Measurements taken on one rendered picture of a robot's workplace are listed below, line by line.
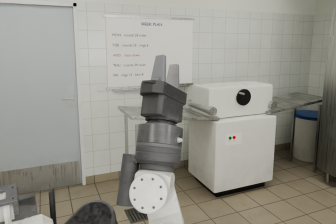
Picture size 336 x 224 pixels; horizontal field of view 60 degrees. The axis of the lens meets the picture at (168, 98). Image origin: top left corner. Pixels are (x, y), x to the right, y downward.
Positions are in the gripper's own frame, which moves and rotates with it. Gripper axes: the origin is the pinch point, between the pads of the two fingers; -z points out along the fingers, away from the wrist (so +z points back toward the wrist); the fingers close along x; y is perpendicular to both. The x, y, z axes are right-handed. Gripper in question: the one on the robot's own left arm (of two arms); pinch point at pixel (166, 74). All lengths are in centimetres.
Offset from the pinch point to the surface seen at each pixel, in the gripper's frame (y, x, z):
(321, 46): -1, -412, -178
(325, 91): -10, -317, -83
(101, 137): 219, -207, -7
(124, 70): 190, -199, -87
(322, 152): -4, -343, -15
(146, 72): 175, -221, -90
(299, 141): 31, -409, -34
